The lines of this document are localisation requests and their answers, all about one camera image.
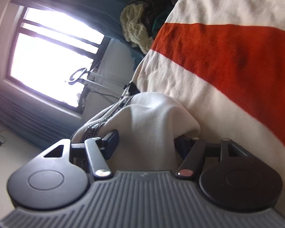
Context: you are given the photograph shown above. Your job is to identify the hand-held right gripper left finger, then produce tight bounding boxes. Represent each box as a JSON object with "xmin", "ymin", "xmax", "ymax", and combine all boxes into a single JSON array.
[{"xmin": 43, "ymin": 129, "xmax": 120, "ymax": 181}]

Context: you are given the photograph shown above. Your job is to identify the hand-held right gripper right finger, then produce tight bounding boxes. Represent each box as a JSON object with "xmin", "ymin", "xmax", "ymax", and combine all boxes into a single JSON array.
[{"xmin": 174, "ymin": 135, "xmax": 249, "ymax": 178}]

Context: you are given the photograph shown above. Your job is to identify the white pants with black tape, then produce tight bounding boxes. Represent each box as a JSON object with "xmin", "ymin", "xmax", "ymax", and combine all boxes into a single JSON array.
[{"xmin": 71, "ymin": 92, "xmax": 201, "ymax": 171}]

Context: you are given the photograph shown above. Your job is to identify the dark clothes pile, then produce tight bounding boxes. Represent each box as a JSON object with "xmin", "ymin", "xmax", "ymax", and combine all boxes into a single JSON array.
[{"xmin": 142, "ymin": 0, "xmax": 181, "ymax": 38}]

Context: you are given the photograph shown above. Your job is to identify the garment steamer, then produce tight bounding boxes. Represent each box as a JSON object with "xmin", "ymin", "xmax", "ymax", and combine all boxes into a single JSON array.
[{"xmin": 65, "ymin": 60, "xmax": 139, "ymax": 102}]

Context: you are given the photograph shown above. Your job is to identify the blue curtain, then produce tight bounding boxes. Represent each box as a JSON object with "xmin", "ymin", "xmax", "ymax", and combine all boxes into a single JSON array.
[
  {"xmin": 0, "ymin": 87, "xmax": 82, "ymax": 149},
  {"xmin": 11, "ymin": 0, "xmax": 148, "ymax": 43}
]

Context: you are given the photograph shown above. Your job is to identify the striped blanket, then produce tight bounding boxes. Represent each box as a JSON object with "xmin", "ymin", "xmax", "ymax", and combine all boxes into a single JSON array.
[{"xmin": 132, "ymin": 0, "xmax": 285, "ymax": 157}]

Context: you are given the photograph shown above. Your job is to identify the window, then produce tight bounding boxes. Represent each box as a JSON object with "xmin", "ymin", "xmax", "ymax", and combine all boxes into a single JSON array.
[{"xmin": 6, "ymin": 5, "xmax": 110, "ymax": 114}]

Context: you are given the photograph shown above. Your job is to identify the yellow-green knit blanket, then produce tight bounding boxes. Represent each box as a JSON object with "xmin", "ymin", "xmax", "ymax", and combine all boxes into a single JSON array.
[{"xmin": 120, "ymin": 3, "xmax": 155, "ymax": 55}]

